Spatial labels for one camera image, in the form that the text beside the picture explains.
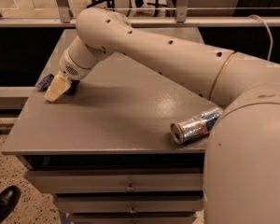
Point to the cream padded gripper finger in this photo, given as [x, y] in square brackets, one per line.
[58, 86]

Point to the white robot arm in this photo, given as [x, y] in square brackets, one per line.
[241, 181]

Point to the black leather shoe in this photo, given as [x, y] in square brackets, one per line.
[9, 198]

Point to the grey drawer cabinet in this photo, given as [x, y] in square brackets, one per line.
[118, 119]

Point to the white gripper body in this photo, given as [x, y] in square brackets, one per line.
[68, 66]

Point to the blue rxbar blueberry wrapper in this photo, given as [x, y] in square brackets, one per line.
[43, 85]

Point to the metal guard railing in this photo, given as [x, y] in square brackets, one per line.
[194, 13]

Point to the top grey drawer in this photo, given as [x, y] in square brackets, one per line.
[70, 182]

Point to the grey drawer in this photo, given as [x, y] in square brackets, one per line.
[146, 218]
[134, 203]
[70, 182]

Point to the silver blue energy drink can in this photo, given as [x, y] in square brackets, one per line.
[196, 127]

